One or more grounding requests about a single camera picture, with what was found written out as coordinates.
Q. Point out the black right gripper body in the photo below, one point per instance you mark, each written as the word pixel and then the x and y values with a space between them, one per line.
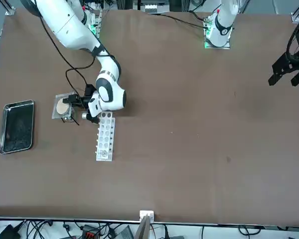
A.
pixel 89 93

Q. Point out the glass test tube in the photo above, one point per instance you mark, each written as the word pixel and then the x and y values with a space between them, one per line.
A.
pixel 104 153

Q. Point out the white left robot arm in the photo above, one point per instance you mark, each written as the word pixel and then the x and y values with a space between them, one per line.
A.
pixel 223 25

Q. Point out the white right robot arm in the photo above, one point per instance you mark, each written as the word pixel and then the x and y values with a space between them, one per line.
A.
pixel 69 27

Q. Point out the steel tray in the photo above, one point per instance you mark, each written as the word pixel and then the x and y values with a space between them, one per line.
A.
pixel 16 127

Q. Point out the white test tube rack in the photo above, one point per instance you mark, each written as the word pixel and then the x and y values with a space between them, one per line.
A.
pixel 104 139

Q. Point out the white terminal block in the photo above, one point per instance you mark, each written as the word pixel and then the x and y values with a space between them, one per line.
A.
pixel 150 8

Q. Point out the red black electronic box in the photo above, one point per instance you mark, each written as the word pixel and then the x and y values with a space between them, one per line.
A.
pixel 91 231

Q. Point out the ridged black power supply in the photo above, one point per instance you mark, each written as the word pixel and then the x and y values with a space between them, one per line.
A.
pixel 125 232

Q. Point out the black power adapter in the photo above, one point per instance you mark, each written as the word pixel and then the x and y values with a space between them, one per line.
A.
pixel 8 232

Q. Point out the aluminium corner bracket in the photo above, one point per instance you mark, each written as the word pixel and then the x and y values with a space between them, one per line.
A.
pixel 10 12

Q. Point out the white post foot bracket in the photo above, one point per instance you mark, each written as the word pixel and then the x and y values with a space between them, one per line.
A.
pixel 147 213

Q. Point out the aluminium camera post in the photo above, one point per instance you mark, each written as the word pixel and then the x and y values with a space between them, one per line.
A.
pixel 143 229

